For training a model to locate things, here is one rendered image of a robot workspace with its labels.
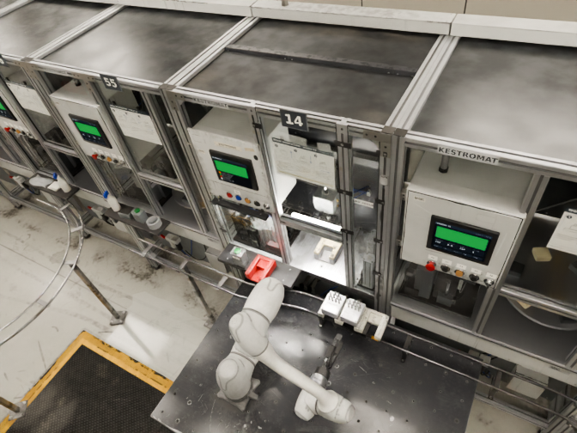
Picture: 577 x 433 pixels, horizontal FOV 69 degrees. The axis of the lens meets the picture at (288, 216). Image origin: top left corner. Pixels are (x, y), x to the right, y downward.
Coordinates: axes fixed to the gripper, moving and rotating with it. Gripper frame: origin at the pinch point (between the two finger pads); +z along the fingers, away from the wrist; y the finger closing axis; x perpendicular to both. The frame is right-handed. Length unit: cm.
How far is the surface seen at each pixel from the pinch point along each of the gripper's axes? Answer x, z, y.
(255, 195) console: 59, 31, 58
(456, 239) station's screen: -41, 30, 71
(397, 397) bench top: -35.0, -4.4, -22.7
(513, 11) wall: -10, 392, 12
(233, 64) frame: 80, 63, 112
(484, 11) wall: 16, 391, 11
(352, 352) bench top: -4.1, 7.5, -22.4
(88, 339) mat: 207, -50, -88
